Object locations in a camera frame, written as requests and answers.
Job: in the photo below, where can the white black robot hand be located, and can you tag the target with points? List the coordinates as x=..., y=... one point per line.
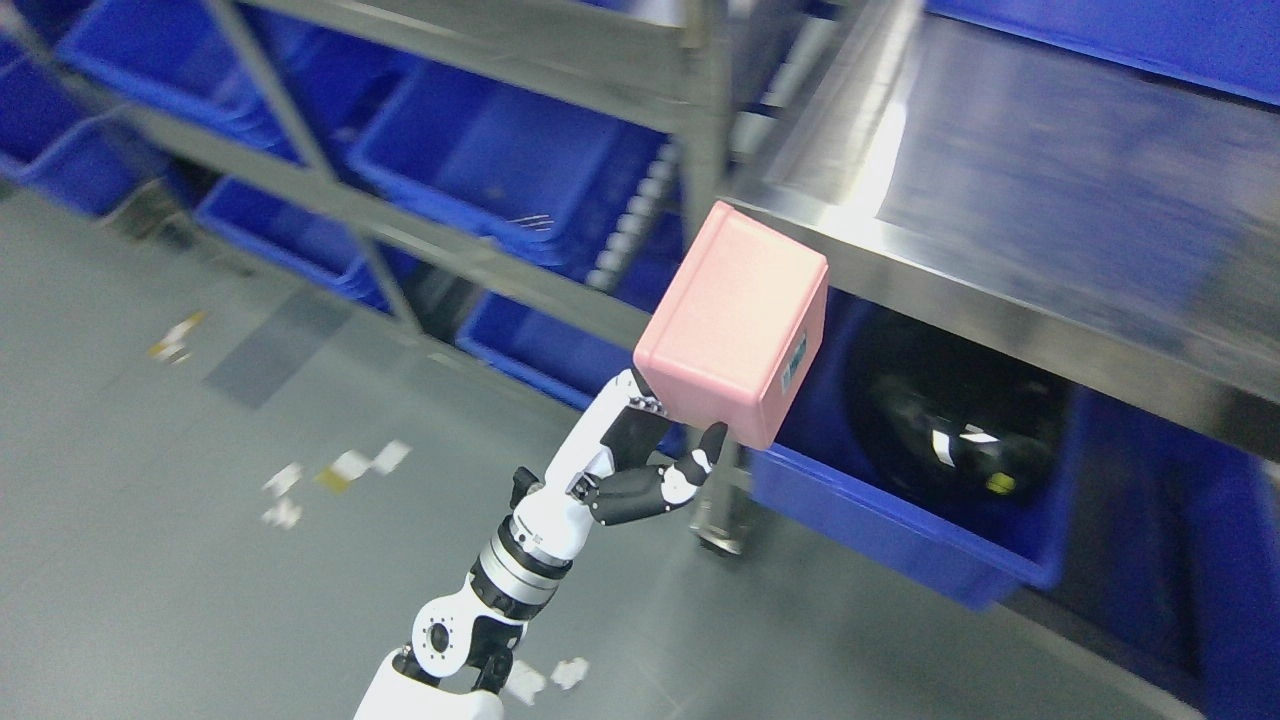
x=602, y=475

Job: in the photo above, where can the black glossy helmet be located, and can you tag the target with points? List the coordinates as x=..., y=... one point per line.
x=944, y=420

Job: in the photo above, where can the cart caster wheel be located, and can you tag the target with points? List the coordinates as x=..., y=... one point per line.
x=724, y=513

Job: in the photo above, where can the blue bin upper left shelf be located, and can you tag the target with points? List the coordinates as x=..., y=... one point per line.
x=544, y=179

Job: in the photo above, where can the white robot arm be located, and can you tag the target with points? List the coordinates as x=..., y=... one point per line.
x=462, y=646

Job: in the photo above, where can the blue bin shelf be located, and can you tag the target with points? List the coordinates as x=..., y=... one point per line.
x=541, y=351
x=544, y=179

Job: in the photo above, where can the steel table cart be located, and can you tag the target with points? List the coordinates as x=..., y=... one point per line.
x=1109, y=226

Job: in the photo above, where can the pink plastic storage box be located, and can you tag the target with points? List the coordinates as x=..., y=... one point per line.
x=738, y=329

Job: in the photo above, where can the blue bin with helmet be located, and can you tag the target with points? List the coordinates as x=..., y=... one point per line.
x=972, y=553

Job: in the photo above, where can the blue bin lower left shelf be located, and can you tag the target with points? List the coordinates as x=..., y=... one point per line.
x=541, y=351

